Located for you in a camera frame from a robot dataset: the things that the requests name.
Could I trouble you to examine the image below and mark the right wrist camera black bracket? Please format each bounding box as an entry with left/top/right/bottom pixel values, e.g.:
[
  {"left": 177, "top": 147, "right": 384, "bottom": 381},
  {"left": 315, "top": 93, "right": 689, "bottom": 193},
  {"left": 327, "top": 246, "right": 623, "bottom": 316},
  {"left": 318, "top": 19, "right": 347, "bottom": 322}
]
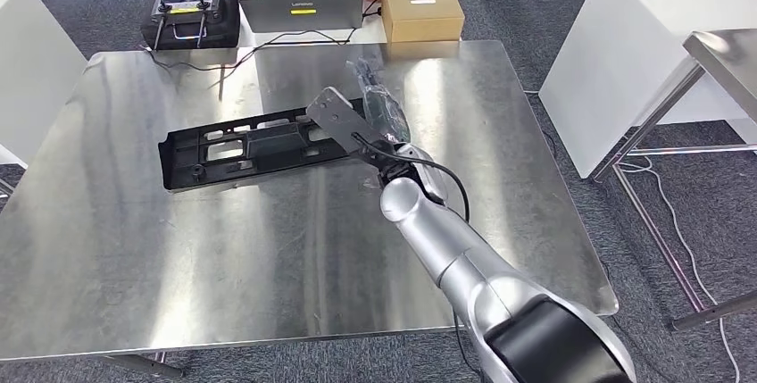
[{"left": 305, "top": 85, "right": 403, "bottom": 171}]

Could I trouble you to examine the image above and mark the brown cardboard box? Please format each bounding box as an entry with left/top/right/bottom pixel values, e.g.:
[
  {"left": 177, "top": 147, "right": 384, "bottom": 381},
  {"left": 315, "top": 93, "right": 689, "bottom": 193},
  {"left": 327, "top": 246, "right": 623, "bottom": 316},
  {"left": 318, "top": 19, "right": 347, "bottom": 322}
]
[{"left": 379, "top": 0, "right": 466, "bottom": 45}]

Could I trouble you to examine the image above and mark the black plastic plate bracket part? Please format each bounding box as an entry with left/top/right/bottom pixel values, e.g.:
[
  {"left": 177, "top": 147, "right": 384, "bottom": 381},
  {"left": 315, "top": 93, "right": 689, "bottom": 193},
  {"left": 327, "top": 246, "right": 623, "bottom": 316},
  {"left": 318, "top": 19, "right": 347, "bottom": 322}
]
[{"left": 157, "top": 97, "right": 368, "bottom": 194}]

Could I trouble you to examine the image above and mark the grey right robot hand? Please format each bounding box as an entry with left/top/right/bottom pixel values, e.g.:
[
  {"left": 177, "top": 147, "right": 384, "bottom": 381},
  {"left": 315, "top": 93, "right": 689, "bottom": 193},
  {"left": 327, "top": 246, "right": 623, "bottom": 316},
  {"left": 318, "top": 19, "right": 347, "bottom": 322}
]
[{"left": 345, "top": 57, "right": 412, "bottom": 146}]

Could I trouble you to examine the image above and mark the white floor cable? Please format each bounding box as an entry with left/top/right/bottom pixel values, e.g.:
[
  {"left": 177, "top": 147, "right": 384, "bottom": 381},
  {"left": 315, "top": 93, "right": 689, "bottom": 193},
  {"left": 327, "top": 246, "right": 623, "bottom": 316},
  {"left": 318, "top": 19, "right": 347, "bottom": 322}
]
[{"left": 618, "top": 155, "right": 744, "bottom": 383}]

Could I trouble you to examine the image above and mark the grey box yellow label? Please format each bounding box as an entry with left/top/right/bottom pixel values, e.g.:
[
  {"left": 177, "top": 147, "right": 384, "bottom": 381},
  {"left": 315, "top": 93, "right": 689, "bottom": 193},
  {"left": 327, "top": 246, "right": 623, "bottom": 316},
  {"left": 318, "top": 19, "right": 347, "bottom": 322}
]
[{"left": 229, "top": 0, "right": 366, "bottom": 34}]

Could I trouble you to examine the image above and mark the stainless steel workbench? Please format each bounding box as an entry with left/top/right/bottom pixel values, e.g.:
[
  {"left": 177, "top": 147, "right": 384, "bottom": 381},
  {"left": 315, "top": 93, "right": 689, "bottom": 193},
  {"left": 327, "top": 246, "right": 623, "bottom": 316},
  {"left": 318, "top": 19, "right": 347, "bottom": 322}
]
[
  {"left": 591, "top": 28, "right": 757, "bottom": 333},
  {"left": 0, "top": 39, "right": 620, "bottom": 380}
]

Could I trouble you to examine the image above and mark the thin black dangling cable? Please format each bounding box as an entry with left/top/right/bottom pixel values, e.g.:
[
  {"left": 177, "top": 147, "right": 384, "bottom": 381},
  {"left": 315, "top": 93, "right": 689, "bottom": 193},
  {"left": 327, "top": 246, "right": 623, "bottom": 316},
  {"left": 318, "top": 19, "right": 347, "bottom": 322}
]
[{"left": 452, "top": 308, "right": 483, "bottom": 381}]

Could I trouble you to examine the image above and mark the white partition block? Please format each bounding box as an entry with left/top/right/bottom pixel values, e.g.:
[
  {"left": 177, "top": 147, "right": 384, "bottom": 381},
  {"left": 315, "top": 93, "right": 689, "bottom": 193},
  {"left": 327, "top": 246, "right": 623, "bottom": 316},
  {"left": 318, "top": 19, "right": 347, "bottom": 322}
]
[
  {"left": 0, "top": 0, "right": 88, "bottom": 170},
  {"left": 539, "top": 0, "right": 757, "bottom": 179}
]

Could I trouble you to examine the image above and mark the black equipment case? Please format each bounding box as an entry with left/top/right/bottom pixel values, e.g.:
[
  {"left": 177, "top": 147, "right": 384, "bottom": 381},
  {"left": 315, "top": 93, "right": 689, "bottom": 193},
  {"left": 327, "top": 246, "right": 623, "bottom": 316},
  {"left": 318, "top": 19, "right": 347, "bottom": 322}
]
[{"left": 140, "top": 0, "right": 243, "bottom": 52}]

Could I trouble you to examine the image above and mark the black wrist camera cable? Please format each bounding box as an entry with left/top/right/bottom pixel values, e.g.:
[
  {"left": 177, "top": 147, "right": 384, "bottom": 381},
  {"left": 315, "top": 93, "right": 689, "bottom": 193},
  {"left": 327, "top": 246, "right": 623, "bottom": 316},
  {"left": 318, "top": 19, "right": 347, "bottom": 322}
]
[{"left": 352, "top": 133, "right": 472, "bottom": 223}]

